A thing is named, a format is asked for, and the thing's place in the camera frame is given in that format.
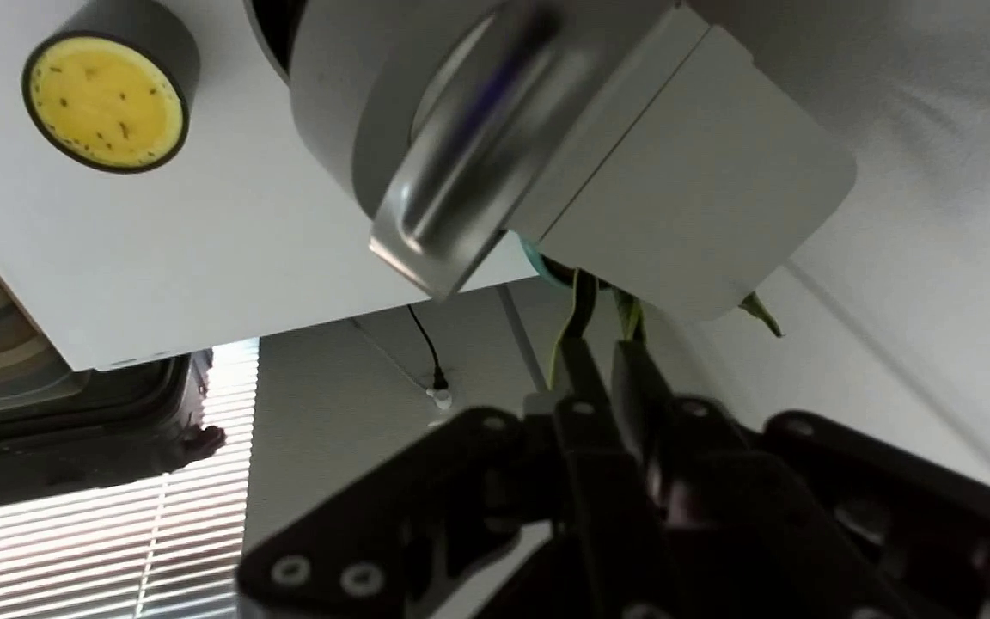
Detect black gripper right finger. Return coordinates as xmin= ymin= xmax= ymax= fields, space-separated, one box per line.
xmin=609 ymin=333 xmax=683 ymax=464

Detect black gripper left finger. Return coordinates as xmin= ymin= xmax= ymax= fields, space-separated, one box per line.
xmin=551 ymin=273 xmax=622 ymax=464

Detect white window blinds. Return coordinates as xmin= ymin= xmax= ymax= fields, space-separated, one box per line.
xmin=0 ymin=341 xmax=260 ymax=619

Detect black cylinder with yellow end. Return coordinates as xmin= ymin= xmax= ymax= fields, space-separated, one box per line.
xmin=22 ymin=0 xmax=204 ymax=175

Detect thin black cable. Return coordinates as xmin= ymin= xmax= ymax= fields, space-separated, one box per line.
xmin=404 ymin=300 xmax=455 ymax=404

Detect black sofa frame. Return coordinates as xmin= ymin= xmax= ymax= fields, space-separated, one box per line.
xmin=0 ymin=348 xmax=229 ymax=517

